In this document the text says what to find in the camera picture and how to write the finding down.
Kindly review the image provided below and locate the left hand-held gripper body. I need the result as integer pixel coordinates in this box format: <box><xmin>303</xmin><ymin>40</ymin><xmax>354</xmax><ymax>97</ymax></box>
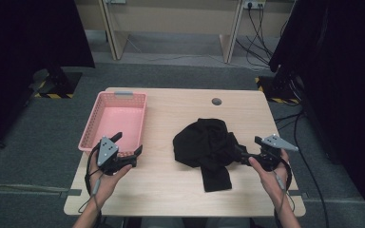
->
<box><xmin>95</xmin><ymin>136</ymin><xmax>138</xmax><ymax>176</ymax></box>

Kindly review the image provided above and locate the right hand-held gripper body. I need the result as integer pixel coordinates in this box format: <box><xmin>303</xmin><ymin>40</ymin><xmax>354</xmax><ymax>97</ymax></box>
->
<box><xmin>248</xmin><ymin>133</ymin><xmax>299</xmax><ymax>173</ymax></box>

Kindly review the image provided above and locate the pink plastic basket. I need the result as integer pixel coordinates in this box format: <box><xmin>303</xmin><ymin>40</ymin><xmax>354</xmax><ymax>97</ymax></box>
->
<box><xmin>77</xmin><ymin>90</ymin><xmax>148</xmax><ymax>159</ymax></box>

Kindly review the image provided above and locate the black cloth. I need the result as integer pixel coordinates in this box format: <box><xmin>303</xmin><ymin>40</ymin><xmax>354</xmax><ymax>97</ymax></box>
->
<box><xmin>172</xmin><ymin>118</ymin><xmax>249</xmax><ymax>193</ymax></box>

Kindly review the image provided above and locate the person's right hand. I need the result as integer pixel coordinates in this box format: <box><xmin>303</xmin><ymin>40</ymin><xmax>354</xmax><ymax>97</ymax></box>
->
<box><xmin>247</xmin><ymin>149</ymin><xmax>291</xmax><ymax>203</ymax></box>

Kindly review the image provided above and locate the person's left hand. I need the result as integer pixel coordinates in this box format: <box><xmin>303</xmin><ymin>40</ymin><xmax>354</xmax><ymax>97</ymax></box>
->
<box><xmin>88</xmin><ymin>151</ymin><xmax>133</xmax><ymax>207</ymax></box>

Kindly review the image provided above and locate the black stand base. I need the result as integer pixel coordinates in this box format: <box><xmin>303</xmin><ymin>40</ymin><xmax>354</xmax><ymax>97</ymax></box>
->
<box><xmin>28</xmin><ymin>67</ymin><xmax>84</xmax><ymax>99</ymax></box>
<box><xmin>255</xmin><ymin>70</ymin><xmax>302</xmax><ymax>105</ymax></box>

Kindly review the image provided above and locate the black curtain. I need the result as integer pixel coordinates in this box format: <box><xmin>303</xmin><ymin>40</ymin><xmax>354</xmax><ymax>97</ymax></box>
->
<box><xmin>268</xmin><ymin>0</ymin><xmax>365</xmax><ymax>219</ymax></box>
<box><xmin>0</xmin><ymin>0</ymin><xmax>95</xmax><ymax>152</ymax></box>

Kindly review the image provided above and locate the right hand-held gripper cable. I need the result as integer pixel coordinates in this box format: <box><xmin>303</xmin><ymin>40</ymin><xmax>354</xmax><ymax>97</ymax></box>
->
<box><xmin>273</xmin><ymin>158</ymin><xmax>297</xmax><ymax>228</ymax></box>

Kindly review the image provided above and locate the black floor cable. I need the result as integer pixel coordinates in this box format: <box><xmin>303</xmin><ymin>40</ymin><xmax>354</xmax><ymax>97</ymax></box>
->
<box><xmin>274</xmin><ymin>107</ymin><xmax>331</xmax><ymax>228</ymax></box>

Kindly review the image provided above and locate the black cable bundle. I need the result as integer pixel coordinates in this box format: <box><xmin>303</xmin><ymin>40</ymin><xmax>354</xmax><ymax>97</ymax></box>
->
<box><xmin>236</xmin><ymin>6</ymin><xmax>288</xmax><ymax>69</ymax></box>

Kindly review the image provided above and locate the white wall socket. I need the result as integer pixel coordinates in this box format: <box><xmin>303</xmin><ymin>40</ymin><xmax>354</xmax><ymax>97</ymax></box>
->
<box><xmin>242</xmin><ymin>0</ymin><xmax>266</xmax><ymax>10</ymax></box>

